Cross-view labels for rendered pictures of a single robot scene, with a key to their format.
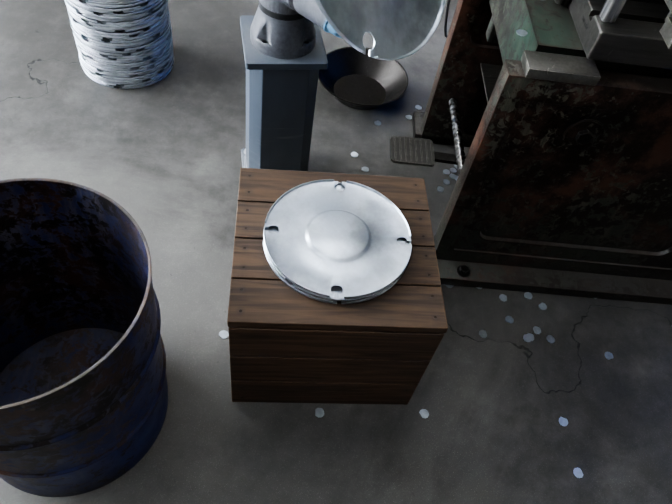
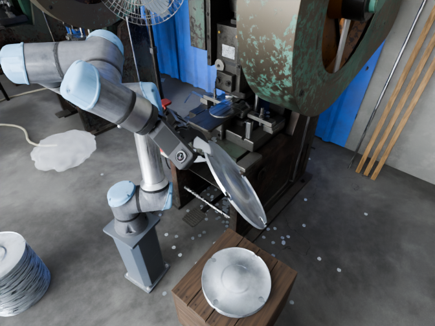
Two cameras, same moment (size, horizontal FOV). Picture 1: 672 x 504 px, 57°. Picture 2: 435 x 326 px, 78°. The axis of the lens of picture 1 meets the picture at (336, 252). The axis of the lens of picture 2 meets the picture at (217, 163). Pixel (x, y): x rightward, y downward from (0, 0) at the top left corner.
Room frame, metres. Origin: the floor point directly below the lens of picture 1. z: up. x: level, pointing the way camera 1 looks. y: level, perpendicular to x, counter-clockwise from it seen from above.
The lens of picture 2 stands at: (0.39, 0.42, 1.48)
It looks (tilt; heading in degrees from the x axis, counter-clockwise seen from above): 41 degrees down; 319
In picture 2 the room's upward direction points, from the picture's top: straight up
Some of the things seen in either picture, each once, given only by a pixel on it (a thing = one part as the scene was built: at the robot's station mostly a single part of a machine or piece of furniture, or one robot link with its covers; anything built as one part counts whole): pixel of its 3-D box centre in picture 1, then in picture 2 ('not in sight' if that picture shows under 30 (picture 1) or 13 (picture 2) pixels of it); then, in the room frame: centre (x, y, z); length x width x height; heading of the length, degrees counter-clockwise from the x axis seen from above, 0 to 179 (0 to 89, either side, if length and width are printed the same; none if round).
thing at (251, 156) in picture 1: (278, 113); (140, 249); (1.23, 0.22, 0.23); 0.19 x 0.19 x 0.45; 18
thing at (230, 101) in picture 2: not in sight; (236, 106); (1.31, -0.51, 0.76); 0.15 x 0.09 x 0.05; 7
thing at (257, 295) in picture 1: (327, 290); (234, 298); (0.75, 0.00, 0.18); 0.40 x 0.38 x 0.35; 101
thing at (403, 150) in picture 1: (493, 165); (219, 197); (1.29, -0.38, 0.14); 0.59 x 0.10 x 0.05; 97
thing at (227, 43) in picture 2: not in sight; (234, 55); (1.31, -0.48, 1.04); 0.17 x 0.15 x 0.30; 97
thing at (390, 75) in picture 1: (361, 83); not in sight; (1.67, 0.03, 0.04); 0.30 x 0.30 x 0.07
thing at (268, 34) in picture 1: (284, 19); (129, 217); (1.23, 0.22, 0.50); 0.15 x 0.15 x 0.10
